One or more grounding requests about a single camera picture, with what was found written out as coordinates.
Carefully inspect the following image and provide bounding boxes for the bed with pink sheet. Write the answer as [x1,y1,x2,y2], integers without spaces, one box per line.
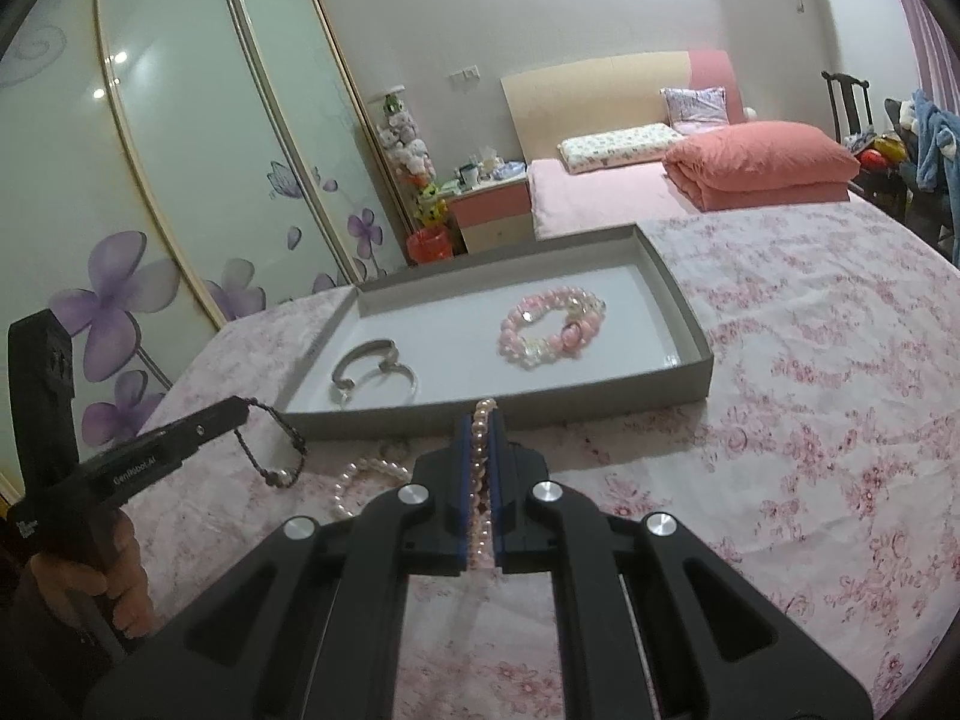
[500,50,876,242]

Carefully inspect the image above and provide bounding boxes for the blue fleece robe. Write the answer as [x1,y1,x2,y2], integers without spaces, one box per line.
[910,88,960,269]

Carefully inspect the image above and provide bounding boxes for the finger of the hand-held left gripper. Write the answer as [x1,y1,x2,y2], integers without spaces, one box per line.
[187,395,253,453]

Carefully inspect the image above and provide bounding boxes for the person's left hand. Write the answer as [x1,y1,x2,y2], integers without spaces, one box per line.
[45,510,156,637]

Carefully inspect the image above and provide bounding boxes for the small pink pearl bracelet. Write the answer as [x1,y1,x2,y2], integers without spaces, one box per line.
[466,398,501,572]

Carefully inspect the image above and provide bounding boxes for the floral sliding door wardrobe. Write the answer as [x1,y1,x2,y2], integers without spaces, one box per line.
[0,0,392,515]

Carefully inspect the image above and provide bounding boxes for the pink curtain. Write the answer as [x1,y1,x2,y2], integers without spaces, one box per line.
[880,0,960,125]

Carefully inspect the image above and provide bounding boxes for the beige and pink headboard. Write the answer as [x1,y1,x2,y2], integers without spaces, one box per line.
[499,49,748,167]

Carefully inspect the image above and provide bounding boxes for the red waste bin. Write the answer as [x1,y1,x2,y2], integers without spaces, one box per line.
[406,228,455,266]

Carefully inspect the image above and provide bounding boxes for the pink floral tablecloth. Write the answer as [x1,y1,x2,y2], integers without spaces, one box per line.
[133,201,960,720]

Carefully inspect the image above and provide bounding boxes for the small purple pillow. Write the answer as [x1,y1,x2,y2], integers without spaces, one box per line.
[659,85,729,135]

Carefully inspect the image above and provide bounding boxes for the white pearl bracelet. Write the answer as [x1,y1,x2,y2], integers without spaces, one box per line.
[332,457,413,519]

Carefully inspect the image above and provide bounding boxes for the grey cardboard tray box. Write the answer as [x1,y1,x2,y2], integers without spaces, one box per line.
[283,223,713,442]

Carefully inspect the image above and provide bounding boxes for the folded pink quilt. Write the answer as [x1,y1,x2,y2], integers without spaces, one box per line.
[663,120,863,213]

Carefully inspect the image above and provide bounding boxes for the colourful toys on chair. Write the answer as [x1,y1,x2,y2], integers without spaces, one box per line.
[846,130,910,175]

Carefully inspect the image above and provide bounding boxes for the plush toy bouquet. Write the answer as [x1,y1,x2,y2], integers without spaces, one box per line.
[374,93,437,196]

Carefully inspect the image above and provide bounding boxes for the dark wooden chair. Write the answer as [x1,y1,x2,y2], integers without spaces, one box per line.
[820,70,914,224]

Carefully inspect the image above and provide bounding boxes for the white floral pillow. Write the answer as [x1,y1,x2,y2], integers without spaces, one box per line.
[556,121,686,174]

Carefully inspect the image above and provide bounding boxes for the pink and white nightstand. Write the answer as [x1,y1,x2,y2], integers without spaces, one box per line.
[447,179,536,255]

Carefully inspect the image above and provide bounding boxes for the dark red bead bracelet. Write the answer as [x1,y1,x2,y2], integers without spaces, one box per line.
[233,397,309,493]

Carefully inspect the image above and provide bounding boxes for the yellow plush toy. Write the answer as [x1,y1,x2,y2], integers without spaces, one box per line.
[414,183,449,228]

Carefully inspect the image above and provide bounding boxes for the large pink bead bracelet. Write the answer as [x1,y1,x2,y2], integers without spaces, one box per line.
[498,286,608,371]

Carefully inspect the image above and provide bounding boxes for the wide silver cuff bangle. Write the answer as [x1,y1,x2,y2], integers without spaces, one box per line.
[330,340,419,410]

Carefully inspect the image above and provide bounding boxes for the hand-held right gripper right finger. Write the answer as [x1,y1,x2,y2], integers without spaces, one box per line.
[491,415,876,720]

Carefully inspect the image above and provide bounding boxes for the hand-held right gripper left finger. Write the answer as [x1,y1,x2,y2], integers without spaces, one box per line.
[82,412,476,720]

